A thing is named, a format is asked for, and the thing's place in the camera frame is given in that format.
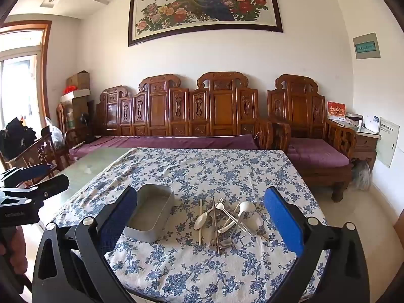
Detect wooden side table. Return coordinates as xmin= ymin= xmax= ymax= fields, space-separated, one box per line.
xmin=328 ymin=118 xmax=381 ymax=171

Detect framed peacock painting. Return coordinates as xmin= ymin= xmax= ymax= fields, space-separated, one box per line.
xmin=128 ymin=0 xmax=284 ymax=47

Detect grey electrical panel box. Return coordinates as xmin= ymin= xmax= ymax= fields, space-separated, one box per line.
xmin=352 ymin=32 xmax=381 ymax=60

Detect rectangular metal tin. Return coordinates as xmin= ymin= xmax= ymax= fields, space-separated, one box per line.
xmin=122 ymin=184 xmax=175 ymax=243

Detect metal spoon with holed handle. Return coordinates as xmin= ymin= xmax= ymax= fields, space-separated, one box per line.
xmin=209 ymin=238 xmax=232 ymax=254

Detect white box device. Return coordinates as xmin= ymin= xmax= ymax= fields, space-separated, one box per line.
xmin=363 ymin=115 xmax=381 ymax=133

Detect long purple sofa cushion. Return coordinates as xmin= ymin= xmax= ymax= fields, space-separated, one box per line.
xmin=69 ymin=134 xmax=260 ymax=161

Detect wooden chair back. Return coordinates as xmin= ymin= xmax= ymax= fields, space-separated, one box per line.
xmin=56 ymin=103 xmax=78 ymax=149

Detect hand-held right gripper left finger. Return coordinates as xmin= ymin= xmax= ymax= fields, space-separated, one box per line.
xmin=32 ymin=186 xmax=138 ymax=303

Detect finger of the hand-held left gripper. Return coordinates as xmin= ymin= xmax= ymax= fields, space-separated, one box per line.
xmin=0 ymin=174 xmax=70 ymax=201
xmin=0 ymin=163 xmax=55 ymax=187

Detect white wall panel cover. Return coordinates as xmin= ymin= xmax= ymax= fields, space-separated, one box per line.
xmin=375 ymin=117 xmax=401 ymax=168

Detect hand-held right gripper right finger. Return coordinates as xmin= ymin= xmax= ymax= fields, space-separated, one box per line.
xmin=263 ymin=186 xmax=370 ymax=303

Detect carved wooden sofa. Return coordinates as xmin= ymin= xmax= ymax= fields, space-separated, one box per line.
xmin=65 ymin=71 xmax=275 ymax=165

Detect white ceramic spoon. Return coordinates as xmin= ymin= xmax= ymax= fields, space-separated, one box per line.
xmin=193 ymin=205 xmax=221 ymax=231
xmin=219 ymin=201 xmax=257 ymax=232

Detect dark wooden chopstick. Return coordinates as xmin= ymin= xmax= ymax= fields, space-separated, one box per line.
xmin=212 ymin=196 xmax=220 ymax=255

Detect carved wooden chair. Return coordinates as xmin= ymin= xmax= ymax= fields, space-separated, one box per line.
xmin=0 ymin=133 xmax=71 ymax=190

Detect purple armchair cushion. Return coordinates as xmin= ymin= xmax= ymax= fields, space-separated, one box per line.
xmin=286 ymin=137 xmax=351 ymax=168

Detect person's left hand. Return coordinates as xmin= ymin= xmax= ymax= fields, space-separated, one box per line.
xmin=0 ymin=227 xmax=30 ymax=273

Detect brown cardboard box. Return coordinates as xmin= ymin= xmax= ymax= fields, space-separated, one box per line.
xmin=66 ymin=70 xmax=90 ymax=93

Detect wooden door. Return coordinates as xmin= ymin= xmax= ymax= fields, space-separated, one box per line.
xmin=394 ymin=207 xmax=404 ymax=247

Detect black bag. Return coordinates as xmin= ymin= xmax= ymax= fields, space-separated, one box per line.
xmin=0 ymin=117 xmax=38 ymax=161

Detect clear plastic bag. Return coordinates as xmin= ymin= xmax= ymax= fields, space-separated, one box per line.
xmin=44 ymin=117 xmax=67 ymax=150

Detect grey fluffy duster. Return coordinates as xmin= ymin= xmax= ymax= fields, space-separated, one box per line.
xmin=350 ymin=159 xmax=373 ymax=191

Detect red box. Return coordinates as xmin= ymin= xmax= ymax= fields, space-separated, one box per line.
xmin=326 ymin=101 xmax=347 ymax=120

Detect wooden window frame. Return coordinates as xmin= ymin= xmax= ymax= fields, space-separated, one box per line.
xmin=0 ymin=20 xmax=53 ymax=127

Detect carved wooden armchair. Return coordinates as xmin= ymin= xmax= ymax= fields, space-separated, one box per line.
xmin=267 ymin=74 xmax=357 ymax=203

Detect blue floral tablecloth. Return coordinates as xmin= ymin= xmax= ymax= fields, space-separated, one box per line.
xmin=52 ymin=147 xmax=329 ymax=303

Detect stacked cardboard boxes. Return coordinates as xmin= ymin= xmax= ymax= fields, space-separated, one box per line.
xmin=60 ymin=89 xmax=92 ymax=133

